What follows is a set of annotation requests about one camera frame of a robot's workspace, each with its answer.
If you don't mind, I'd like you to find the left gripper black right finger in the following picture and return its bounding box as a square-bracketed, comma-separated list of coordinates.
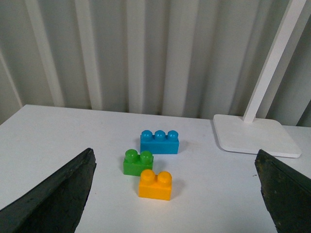
[255, 150, 311, 233]

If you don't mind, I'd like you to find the green two-stud toy block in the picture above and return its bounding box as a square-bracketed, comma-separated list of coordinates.
[123, 149, 154, 176]

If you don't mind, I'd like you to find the blue three-stud toy block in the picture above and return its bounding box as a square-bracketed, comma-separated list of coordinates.
[140, 130, 179, 154]

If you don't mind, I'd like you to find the yellow two-stud toy block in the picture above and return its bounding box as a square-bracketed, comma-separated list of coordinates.
[138, 169, 173, 200]

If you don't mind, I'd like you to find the white desk lamp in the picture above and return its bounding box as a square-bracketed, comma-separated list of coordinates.
[213, 0, 307, 158]

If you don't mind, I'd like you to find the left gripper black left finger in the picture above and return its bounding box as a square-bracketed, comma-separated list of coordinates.
[0, 148, 96, 233]

